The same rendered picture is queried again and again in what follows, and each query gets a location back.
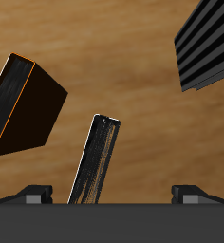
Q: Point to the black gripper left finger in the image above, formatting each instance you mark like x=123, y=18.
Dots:
x=36, y=193

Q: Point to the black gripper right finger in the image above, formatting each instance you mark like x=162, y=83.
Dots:
x=187, y=193

